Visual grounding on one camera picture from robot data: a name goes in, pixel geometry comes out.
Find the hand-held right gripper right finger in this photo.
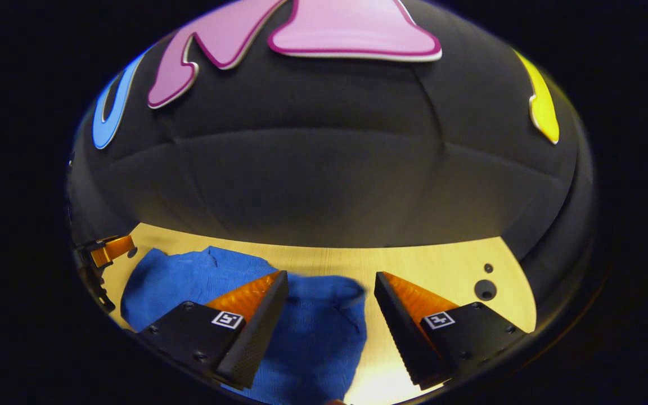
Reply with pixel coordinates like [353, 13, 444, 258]
[373, 271, 528, 390]

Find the black backdrop cloth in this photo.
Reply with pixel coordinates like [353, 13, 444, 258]
[65, 0, 597, 265]

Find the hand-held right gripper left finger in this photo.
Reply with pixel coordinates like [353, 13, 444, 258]
[136, 270, 290, 390]

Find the blue shirt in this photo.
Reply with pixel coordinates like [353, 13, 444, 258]
[120, 246, 368, 405]

